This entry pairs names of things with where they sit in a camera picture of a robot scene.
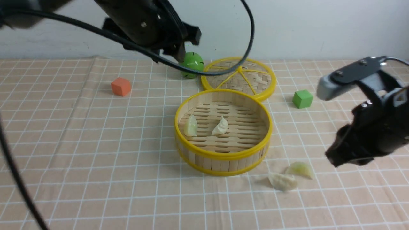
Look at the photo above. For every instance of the pale green dumpling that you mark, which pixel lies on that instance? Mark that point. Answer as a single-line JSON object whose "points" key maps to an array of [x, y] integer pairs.
{"points": [[300, 169], [191, 126]]}

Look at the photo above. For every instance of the woven bamboo steamer lid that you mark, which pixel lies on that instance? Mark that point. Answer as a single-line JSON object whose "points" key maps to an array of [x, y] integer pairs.
{"points": [[253, 78]]}

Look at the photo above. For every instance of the green toy watermelon ball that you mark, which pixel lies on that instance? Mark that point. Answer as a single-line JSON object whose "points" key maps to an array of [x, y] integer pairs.
{"points": [[193, 61]]}

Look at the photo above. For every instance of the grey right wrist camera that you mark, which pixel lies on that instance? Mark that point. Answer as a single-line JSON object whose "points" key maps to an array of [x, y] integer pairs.
{"points": [[366, 73]]}

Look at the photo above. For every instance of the orange foam cube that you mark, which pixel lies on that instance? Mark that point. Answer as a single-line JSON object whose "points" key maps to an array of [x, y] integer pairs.
{"points": [[121, 87]]}

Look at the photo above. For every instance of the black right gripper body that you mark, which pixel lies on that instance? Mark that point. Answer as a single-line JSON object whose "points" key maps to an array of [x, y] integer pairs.
{"points": [[380, 125]]}

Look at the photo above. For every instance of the checkered beige tablecloth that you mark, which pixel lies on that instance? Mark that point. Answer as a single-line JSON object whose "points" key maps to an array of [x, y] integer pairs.
{"points": [[96, 161]]}

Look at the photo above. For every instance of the green foam cube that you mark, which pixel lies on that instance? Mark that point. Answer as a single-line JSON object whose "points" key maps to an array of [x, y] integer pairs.
{"points": [[302, 99]]}

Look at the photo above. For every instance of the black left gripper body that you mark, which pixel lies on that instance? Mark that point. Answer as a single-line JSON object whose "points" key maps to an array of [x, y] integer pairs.
{"points": [[151, 24]]}

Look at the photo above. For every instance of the bamboo steamer tray yellow rim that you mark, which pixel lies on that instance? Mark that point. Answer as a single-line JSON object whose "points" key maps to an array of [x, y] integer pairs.
{"points": [[243, 147]]}

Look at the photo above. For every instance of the white dumpling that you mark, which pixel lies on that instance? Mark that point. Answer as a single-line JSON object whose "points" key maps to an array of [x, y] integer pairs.
{"points": [[282, 182], [221, 127]]}

